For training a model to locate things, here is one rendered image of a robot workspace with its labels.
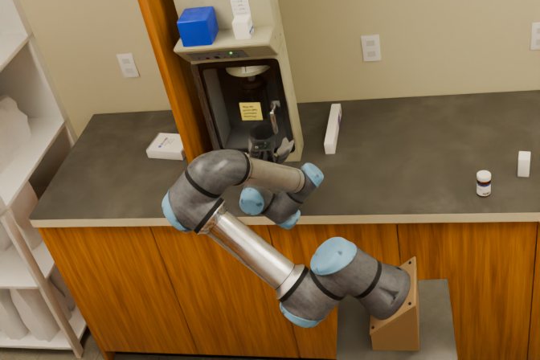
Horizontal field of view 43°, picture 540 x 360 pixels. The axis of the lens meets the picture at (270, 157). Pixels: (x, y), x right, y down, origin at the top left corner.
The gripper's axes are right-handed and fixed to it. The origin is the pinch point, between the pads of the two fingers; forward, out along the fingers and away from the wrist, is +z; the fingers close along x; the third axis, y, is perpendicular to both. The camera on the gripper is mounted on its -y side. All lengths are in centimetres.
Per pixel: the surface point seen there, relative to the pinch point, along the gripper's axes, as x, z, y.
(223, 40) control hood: 10.6, 6.4, 36.8
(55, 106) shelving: 113, 52, -13
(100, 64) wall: 87, 57, 4
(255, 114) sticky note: 8.1, 13.5, 2.9
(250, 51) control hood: 2.8, 6.8, 32.1
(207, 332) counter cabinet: 42, -12, -88
